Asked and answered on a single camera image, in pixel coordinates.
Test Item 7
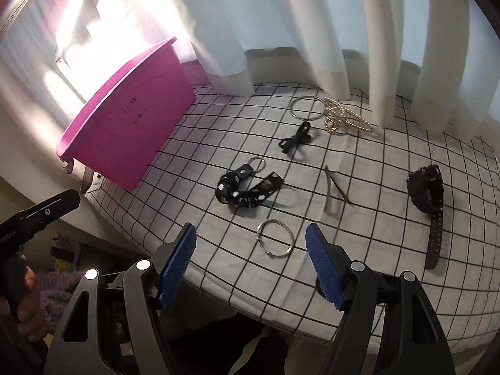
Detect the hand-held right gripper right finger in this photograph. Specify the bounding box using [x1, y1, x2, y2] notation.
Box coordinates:
[305, 222, 454, 375]

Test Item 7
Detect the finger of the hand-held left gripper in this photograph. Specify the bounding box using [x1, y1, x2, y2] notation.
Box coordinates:
[17, 188, 81, 232]

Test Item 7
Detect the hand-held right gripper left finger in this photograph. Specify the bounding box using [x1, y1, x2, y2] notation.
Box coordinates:
[43, 222, 197, 375]

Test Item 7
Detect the silver beaded bangle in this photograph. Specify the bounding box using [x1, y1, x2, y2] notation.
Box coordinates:
[257, 219, 294, 258]

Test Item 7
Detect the thin metal hairpin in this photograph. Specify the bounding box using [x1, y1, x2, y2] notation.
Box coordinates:
[324, 165, 354, 213]

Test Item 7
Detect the black printed strap keychain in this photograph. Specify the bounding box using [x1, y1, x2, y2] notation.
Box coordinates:
[217, 156, 286, 208]

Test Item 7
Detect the pink plastic basin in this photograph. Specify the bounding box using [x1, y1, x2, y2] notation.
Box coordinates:
[55, 36, 197, 190]

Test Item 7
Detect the black wristwatch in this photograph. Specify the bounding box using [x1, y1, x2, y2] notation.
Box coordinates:
[406, 165, 446, 270]

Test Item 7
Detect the black bow hair tie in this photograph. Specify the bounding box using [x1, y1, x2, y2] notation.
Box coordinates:
[278, 122, 315, 156]

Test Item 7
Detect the person's left hand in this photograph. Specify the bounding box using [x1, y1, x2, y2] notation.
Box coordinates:
[16, 267, 42, 340]

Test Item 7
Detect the purple fluffy cloth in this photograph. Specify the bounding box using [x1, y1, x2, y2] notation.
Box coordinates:
[37, 269, 84, 321]

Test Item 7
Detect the gold hair claw clip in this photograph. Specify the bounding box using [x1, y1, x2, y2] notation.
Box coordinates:
[322, 96, 378, 137]

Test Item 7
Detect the large plain silver bangle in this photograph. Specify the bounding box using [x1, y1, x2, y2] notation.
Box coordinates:
[290, 96, 326, 129]

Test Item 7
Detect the cream curtain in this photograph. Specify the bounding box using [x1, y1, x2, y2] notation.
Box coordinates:
[273, 0, 500, 145]

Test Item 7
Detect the white sheer curtain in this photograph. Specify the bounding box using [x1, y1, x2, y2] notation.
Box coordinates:
[0, 0, 391, 157]

